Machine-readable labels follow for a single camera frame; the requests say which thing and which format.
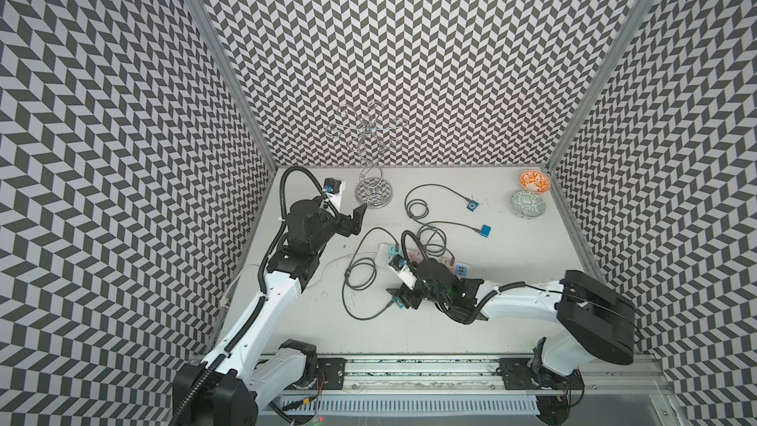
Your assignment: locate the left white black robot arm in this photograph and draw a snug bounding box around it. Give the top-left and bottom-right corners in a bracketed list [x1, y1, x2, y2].
[170, 167, 368, 425]

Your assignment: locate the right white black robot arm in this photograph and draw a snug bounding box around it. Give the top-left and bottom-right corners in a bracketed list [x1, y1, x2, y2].
[386, 242, 637, 391]

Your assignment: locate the white colourful power strip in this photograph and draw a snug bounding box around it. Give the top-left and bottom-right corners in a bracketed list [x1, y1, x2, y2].
[377, 241, 473, 279]

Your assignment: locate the green patterned bowl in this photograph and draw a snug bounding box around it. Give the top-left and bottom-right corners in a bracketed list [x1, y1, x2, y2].
[511, 191, 546, 219]

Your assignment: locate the orange patterned bowl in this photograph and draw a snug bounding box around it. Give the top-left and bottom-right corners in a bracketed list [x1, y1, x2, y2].
[518, 170, 552, 194]

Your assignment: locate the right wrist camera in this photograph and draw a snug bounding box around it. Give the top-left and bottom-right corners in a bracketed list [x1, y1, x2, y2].
[388, 254, 417, 290]

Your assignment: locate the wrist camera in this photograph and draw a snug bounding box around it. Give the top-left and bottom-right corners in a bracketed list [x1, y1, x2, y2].
[323, 177, 345, 210]
[388, 254, 417, 290]

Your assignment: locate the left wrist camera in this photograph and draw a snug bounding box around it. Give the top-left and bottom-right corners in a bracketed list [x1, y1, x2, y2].
[323, 177, 345, 210]

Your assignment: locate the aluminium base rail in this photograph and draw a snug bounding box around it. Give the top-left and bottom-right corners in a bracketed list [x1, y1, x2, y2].
[176, 353, 652, 398]

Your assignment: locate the chrome wire cup stand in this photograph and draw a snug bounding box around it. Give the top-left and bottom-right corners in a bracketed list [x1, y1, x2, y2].
[326, 101, 406, 210]

